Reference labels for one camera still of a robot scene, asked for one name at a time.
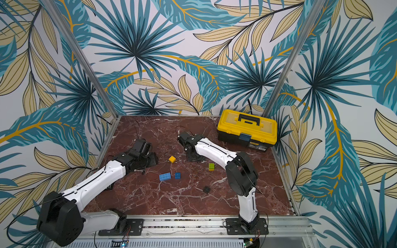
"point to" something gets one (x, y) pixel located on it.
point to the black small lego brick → (206, 189)
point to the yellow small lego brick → (172, 159)
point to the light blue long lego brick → (165, 176)
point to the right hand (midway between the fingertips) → (195, 158)
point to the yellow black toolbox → (255, 132)
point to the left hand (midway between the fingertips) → (154, 161)
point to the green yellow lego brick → (211, 167)
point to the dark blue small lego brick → (178, 175)
